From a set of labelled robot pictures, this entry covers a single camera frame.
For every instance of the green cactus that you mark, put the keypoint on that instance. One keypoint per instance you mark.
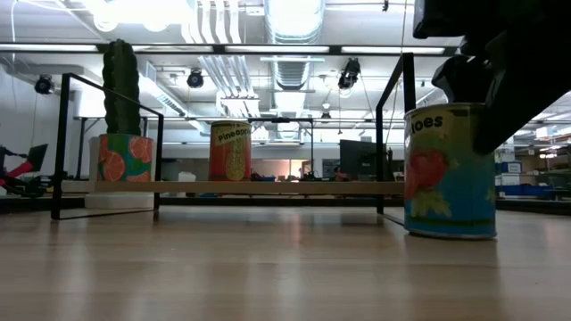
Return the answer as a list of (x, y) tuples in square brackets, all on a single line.
[(122, 89)]

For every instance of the short mandarin oranges tin can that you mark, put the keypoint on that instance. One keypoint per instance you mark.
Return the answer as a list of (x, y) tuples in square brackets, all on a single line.
[(125, 158)]

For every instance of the pineapple label tin can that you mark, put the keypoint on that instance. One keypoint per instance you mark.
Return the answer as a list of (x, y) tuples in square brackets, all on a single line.
[(229, 151)]

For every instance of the black ceiling spotlight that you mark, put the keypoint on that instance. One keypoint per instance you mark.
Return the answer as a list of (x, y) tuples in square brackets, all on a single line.
[(195, 79), (43, 84), (349, 73)]

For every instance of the black aluminium rig frame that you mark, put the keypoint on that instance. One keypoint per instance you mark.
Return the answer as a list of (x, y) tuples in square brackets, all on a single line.
[(267, 201)]

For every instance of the blue storage bins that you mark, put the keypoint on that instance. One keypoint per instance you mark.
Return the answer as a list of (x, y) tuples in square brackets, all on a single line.
[(526, 190)]

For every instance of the small monitor on arm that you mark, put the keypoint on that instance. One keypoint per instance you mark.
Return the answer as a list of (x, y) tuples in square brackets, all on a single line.
[(36, 157)]

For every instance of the wooden shelf black metal frame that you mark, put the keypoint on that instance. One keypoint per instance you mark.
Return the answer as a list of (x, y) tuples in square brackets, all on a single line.
[(267, 188)]

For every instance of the blue tomatoes label tin can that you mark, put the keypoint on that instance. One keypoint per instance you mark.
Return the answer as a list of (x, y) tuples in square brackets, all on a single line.
[(450, 178)]

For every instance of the black overhead light beam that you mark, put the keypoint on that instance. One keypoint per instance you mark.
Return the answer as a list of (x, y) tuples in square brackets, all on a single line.
[(334, 50)]

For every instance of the dark computer monitor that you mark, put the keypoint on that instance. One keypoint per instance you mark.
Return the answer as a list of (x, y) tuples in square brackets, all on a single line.
[(359, 158)]

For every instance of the person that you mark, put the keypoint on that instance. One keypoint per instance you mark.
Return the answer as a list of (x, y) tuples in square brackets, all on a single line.
[(341, 174)]

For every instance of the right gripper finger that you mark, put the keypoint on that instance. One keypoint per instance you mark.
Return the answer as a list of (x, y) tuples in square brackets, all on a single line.
[(464, 80), (522, 89)]

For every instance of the white plant pot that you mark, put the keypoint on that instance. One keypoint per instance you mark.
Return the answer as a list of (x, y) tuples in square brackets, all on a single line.
[(116, 200)]

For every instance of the red lever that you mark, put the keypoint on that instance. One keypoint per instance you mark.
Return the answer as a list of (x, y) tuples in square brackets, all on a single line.
[(15, 171)]

